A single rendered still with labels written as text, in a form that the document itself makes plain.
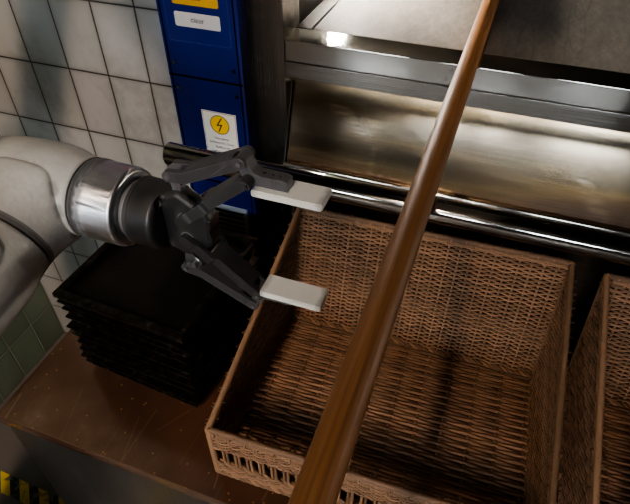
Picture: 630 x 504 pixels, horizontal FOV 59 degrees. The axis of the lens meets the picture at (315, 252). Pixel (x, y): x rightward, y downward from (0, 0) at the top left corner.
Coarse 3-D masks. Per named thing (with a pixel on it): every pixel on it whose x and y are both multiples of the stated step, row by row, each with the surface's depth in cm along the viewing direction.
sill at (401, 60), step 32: (320, 32) 99; (320, 64) 97; (352, 64) 95; (384, 64) 93; (416, 64) 91; (448, 64) 90; (480, 64) 89; (512, 64) 89; (544, 64) 89; (544, 96) 88; (576, 96) 86; (608, 96) 84
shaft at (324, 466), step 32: (480, 32) 91; (448, 96) 76; (448, 128) 69; (416, 192) 59; (416, 224) 56; (384, 256) 53; (384, 288) 49; (384, 320) 47; (352, 352) 44; (384, 352) 46; (352, 384) 42; (352, 416) 40; (320, 448) 38; (352, 448) 39; (320, 480) 36
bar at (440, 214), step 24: (168, 144) 72; (288, 168) 68; (336, 192) 66; (360, 192) 65; (384, 192) 65; (432, 216) 64; (456, 216) 63; (480, 216) 62; (504, 216) 62; (528, 216) 62; (528, 240) 61; (552, 240) 60; (576, 240) 59; (600, 240) 59; (624, 240) 59
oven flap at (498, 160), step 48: (336, 96) 103; (384, 96) 100; (288, 144) 109; (336, 144) 106; (384, 144) 103; (480, 144) 98; (528, 144) 95; (576, 144) 93; (624, 144) 91; (480, 192) 101; (528, 192) 98; (576, 192) 96; (624, 192) 93
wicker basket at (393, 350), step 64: (320, 256) 119; (512, 256) 106; (256, 320) 102; (320, 320) 126; (448, 320) 116; (512, 320) 111; (256, 384) 111; (320, 384) 114; (384, 384) 114; (448, 384) 114; (512, 384) 114; (256, 448) 89; (384, 448) 104; (448, 448) 104; (512, 448) 104
